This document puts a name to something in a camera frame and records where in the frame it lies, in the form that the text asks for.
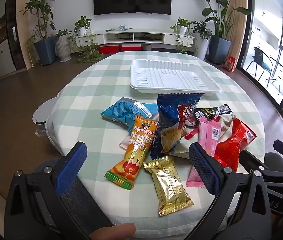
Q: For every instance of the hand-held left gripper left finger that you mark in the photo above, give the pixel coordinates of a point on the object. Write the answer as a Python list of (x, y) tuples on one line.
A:
[(72, 171)]

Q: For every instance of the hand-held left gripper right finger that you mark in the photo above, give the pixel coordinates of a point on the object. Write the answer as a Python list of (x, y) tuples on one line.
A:
[(204, 170)]

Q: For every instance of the red snack packet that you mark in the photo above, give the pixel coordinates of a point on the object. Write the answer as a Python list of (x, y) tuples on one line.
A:
[(234, 142)]

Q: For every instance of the pink snack packet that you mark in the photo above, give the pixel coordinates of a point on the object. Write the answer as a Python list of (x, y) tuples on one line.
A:
[(207, 135)]

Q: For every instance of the white snack packet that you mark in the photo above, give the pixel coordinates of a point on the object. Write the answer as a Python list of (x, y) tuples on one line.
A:
[(227, 125)]

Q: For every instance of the dark blue snack packet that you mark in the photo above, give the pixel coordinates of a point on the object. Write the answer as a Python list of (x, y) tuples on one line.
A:
[(169, 120)]

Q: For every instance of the orange snack packet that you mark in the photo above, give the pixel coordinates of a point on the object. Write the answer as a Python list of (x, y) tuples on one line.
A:
[(134, 155)]

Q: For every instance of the light blue snack packet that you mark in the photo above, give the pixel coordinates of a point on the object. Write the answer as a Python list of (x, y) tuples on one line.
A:
[(121, 111)]

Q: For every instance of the white plastic tray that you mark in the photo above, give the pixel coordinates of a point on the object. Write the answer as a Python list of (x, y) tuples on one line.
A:
[(171, 76)]

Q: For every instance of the person's left hand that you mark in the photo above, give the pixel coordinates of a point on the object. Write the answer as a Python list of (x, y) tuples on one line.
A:
[(111, 232)]

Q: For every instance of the dark grey chair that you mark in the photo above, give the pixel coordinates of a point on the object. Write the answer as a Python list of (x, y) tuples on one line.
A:
[(277, 161)]

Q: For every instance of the gold snack packet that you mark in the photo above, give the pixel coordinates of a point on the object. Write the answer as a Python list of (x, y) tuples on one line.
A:
[(167, 185)]

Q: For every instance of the black snack packet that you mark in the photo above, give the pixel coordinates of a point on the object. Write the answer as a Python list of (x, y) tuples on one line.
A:
[(214, 111)]

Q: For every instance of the pale pink clear packet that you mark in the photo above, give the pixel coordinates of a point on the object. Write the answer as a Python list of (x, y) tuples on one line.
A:
[(124, 140)]

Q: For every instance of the white round stool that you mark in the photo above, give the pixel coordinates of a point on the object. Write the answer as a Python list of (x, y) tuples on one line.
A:
[(42, 115)]

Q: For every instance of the black balcony table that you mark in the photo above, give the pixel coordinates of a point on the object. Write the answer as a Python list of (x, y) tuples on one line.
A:
[(280, 72)]

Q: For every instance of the black balcony chair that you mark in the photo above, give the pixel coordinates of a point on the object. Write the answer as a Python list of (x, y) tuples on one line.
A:
[(259, 58)]

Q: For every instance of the red paper bag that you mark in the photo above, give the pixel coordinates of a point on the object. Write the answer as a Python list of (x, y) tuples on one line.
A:
[(229, 64)]

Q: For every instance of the black-framed glass door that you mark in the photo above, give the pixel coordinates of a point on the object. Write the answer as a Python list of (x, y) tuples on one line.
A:
[(279, 42)]

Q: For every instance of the dark blue square planter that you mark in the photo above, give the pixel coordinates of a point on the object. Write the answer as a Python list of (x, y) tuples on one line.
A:
[(219, 48)]

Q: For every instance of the trailing pothos plant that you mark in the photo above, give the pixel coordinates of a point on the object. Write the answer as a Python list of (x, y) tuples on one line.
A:
[(86, 52)]

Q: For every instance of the white tall planter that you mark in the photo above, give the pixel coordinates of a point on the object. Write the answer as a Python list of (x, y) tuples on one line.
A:
[(201, 48)]

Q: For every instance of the white ribbed planter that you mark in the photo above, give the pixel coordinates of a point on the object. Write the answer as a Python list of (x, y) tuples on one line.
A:
[(63, 48)]

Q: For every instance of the small grey pot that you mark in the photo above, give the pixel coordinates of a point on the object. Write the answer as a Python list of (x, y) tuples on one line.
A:
[(147, 47)]

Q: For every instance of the white television cabinet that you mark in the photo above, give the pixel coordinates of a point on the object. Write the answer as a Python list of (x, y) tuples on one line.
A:
[(99, 38)]

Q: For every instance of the small green plant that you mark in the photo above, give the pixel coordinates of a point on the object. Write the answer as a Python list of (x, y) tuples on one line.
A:
[(62, 33)]

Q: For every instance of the bushy green plant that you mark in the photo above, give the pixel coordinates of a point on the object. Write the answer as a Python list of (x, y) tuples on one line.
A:
[(201, 30)]

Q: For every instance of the large broad-leaf plant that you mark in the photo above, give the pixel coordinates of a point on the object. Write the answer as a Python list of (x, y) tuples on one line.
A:
[(219, 17)]

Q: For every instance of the trailing vine plant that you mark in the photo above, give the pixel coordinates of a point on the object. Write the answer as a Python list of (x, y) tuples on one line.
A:
[(181, 23)]

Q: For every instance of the dark tall cabinet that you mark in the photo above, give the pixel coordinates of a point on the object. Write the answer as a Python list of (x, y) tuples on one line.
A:
[(15, 30)]

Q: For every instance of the tall leafy tree plant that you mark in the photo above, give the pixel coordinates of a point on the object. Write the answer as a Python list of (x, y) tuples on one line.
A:
[(41, 7)]

